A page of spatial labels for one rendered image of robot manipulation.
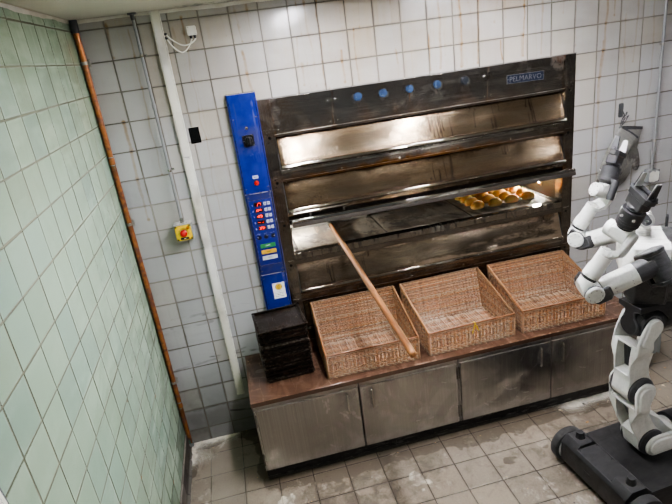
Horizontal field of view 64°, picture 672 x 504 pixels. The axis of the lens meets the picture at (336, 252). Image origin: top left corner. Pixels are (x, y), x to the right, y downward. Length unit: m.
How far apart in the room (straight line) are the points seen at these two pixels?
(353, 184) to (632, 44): 1.92
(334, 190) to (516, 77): 1.28
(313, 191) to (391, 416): 1.40
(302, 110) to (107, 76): 1.02
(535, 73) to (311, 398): 2.33
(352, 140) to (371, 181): 0.27
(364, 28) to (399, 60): 0.26
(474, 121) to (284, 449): 2.23
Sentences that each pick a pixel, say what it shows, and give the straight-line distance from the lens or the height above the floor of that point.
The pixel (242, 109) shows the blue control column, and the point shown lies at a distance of 3.04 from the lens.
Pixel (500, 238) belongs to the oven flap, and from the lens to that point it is 3.70.
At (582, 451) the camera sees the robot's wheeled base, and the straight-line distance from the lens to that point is 3.28.
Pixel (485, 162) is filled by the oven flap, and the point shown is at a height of 1.53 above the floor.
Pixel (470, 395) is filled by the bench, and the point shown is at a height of 0.28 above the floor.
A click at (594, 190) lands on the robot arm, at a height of 1.53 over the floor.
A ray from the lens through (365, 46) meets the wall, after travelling 3.17.
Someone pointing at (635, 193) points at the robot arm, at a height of 1.69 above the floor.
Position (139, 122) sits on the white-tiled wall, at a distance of 3.10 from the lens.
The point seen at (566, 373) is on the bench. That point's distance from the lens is 3.70.
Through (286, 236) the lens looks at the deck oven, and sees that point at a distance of 3.24.
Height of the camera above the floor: 2.34
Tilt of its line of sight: 21 degrees down
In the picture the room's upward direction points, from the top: 8 degrees counter-clockwise
